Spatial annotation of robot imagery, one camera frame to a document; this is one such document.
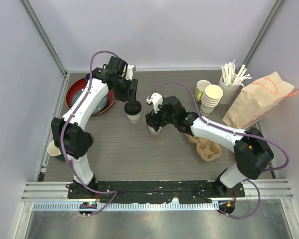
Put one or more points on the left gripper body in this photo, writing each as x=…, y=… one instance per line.
x=123, y=91

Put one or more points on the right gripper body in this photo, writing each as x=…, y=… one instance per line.
x=170, y=119

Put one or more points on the cardboard cup carrier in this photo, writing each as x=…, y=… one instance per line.
x=207, y=150

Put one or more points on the brown paper bag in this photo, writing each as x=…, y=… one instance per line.
x=256, y=100

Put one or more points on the white paper cup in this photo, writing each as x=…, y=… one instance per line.
x=153, y=131
x=134, y=118

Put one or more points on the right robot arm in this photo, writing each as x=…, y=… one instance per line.
x=252, y=154

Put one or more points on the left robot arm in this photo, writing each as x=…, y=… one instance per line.
x=68, y=132

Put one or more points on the yellow-green mug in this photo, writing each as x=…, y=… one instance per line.
x=200, y=89

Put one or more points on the stack of paper cups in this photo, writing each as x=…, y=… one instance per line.
x=210, y=99

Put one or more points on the red round tray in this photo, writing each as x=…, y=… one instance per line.
x=81, y=84

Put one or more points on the white straw holder cup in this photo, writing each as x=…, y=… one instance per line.
x=228, y=91

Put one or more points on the bundle of wrapped straws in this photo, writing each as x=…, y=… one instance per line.
x=234, y=76

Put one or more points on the teal mug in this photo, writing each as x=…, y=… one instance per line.
x=55, y=151

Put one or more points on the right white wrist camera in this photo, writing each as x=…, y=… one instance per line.
x=155, y=100

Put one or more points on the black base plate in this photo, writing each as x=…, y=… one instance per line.
x=156, y=192

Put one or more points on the aluminium rail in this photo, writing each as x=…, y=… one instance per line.
x=52, y=196

